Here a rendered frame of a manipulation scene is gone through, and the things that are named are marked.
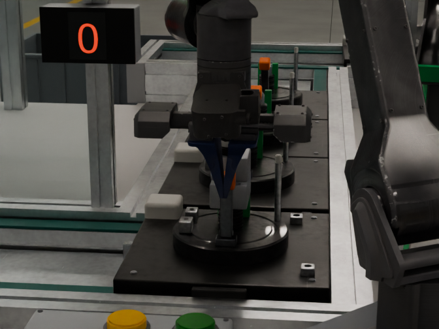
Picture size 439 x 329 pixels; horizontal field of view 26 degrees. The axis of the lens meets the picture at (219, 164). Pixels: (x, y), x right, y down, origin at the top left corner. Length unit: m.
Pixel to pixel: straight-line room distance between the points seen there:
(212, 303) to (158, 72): 1.36
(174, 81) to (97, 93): 1.05
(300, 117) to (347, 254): 0.25
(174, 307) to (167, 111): 0.21
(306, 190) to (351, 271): 0.25
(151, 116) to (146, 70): 1.32
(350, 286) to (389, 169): 0.42
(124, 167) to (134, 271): 0.77
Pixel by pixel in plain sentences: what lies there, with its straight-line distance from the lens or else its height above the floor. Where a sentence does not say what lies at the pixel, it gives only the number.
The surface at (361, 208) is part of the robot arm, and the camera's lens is 0.70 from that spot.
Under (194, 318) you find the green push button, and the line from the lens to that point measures 0.97.
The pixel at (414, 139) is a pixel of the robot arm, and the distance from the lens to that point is 0.71.
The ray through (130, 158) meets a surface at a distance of 1.89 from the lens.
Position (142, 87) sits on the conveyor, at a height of 0.90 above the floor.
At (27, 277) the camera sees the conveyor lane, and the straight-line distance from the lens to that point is 1.22.
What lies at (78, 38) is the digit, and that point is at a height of 1.20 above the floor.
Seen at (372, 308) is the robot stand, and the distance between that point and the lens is 0.80.
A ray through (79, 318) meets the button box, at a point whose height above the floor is 0.96.
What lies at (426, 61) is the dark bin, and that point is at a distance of 1.06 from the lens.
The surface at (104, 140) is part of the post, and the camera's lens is 1.29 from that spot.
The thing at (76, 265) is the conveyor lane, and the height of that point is 0.92.
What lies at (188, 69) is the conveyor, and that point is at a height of 0.95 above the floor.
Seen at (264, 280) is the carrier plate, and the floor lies 0.97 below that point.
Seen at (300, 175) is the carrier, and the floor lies 0.97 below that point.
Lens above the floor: 1.40
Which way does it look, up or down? 17 degrees down
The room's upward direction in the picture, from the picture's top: straight up
